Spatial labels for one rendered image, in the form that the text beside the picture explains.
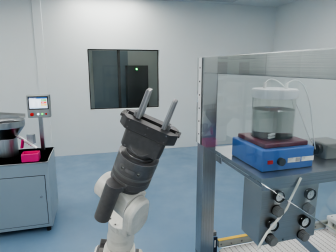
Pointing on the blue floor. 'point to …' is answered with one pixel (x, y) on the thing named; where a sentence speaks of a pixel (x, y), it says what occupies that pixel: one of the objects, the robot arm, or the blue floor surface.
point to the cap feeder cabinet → (28, 192)
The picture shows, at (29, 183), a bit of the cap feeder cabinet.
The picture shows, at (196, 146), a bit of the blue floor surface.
